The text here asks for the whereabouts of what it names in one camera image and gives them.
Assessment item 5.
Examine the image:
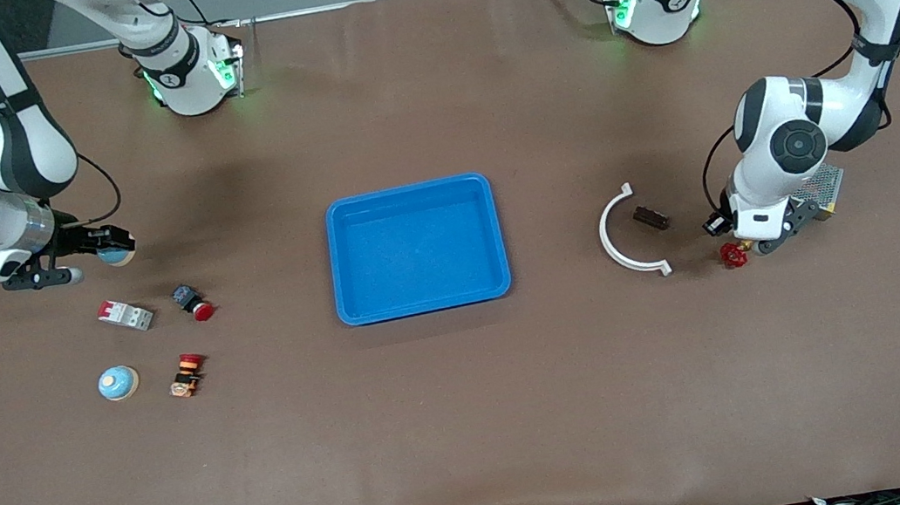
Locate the light blue desk bell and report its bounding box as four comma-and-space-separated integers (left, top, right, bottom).
96, 363, 143, 405
96, 233, 140, 270

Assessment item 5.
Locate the brass valve red handwheel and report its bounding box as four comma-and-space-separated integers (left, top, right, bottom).
717, 236, 761, 271

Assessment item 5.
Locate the white red circuit breaker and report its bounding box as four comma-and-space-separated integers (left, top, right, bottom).
95, 295, 157, 338

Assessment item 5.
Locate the metal mesh power supply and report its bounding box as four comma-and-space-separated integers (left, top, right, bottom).
786, 160, 852, 225

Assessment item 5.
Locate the red button blue black base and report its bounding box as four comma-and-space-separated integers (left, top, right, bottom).
169, 280, 217, 326

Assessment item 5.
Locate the red orange push button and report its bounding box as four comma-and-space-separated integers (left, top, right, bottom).
164, 351, 211, 401

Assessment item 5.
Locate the blue plastic tray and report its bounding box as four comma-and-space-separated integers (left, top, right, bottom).
319, 168, 516, 329

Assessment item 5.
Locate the brown table mat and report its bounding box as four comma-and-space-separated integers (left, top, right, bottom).
0, 0, 900, 505

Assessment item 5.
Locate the white curved plastic bracket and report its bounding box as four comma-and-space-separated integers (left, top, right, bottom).
592, 178, 674, 285

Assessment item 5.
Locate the black right arm base cable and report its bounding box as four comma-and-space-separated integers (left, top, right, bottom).
173, 0, 242, 34

